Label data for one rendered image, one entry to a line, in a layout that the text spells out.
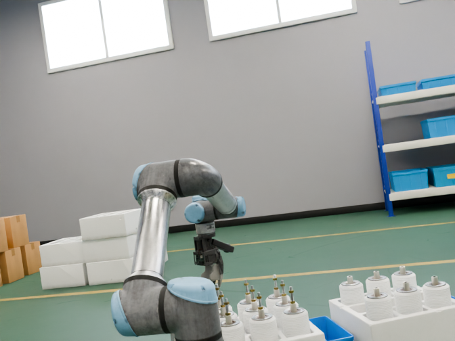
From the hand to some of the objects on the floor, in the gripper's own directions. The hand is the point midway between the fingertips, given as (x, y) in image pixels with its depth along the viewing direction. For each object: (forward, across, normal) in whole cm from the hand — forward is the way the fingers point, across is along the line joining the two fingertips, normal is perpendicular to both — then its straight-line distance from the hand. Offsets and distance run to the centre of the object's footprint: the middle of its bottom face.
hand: (217, 283), depth 209 cm
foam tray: (+35, +44, +51) cm, 76 cm away
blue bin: (+35, +27, +29) cm, 53 cm away
